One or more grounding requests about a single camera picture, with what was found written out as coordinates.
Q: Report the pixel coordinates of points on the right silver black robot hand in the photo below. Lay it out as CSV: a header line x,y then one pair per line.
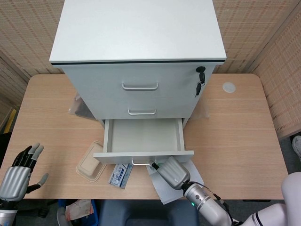
x,y
172,173

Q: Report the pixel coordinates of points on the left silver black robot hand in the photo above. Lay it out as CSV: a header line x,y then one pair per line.
x,y
14,181

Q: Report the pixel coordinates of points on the small white drawer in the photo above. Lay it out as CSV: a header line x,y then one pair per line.
x,y
143,139

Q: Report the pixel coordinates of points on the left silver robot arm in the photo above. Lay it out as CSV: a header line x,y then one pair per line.
x,y
5,212

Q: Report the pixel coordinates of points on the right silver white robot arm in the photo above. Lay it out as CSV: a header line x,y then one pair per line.
x,y
207,202

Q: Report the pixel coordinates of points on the medium white drawer front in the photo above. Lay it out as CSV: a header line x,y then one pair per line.
x,y
105,108

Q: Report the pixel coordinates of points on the large white drawer front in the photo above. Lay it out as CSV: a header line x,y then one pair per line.
x,y
98,80

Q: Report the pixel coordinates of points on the white drawer cabinet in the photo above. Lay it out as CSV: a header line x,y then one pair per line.
x,y
138,30

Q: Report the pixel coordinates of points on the white lined notebook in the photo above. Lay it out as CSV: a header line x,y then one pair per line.
x,y
167,190

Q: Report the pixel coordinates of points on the black chair base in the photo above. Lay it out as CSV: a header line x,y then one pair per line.
x,y
44,208

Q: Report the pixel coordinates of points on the dark blue chair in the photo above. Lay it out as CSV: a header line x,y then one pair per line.
x,y
150,212

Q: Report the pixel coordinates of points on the blue white toothpaste box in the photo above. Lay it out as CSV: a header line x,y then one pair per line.
x,y
118,176

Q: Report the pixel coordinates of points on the yellow black object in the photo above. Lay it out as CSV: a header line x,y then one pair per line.
x,y
9,123

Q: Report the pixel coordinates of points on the red white package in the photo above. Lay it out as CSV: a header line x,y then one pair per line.
x,y
78,209

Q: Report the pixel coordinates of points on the beige pulp food container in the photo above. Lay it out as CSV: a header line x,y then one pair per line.
x,y
88,168

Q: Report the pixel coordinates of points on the black hanging key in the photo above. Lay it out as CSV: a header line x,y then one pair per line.
x,y
198,89

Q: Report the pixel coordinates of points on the black key in lock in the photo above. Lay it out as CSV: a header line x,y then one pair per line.
x,y
201,73

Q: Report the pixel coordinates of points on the white shoe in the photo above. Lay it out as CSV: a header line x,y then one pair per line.
x,y
296,147

